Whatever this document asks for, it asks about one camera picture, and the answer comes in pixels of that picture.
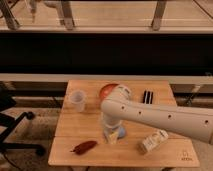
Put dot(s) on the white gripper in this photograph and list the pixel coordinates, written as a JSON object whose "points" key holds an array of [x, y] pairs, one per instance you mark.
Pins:
{"points": [[111, 126]]}

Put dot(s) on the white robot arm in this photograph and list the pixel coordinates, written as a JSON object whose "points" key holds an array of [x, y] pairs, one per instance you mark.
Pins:
{"points": [[116, 105]]}

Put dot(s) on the orange ceramic bowl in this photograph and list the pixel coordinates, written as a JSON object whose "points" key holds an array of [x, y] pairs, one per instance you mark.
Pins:
{"points": [[106, 90]]}

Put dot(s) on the translucent white cup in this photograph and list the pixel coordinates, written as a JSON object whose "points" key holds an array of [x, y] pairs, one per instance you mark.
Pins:
{"points": [[77, 98]]}

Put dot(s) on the blue sponge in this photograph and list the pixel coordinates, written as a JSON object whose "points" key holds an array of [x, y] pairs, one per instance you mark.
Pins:
{"points": [[120, 130]]}

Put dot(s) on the wooden table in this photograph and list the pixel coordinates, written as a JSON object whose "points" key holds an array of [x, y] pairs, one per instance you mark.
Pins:
{"points": [[74, 128]]}

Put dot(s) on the black striped rectangular block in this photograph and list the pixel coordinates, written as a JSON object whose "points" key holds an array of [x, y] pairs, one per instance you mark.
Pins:
{"points": [[147, 97]]}

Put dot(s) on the black office chair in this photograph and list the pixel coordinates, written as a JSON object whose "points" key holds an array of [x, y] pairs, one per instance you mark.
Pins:
{"points": [[10, 123]]}

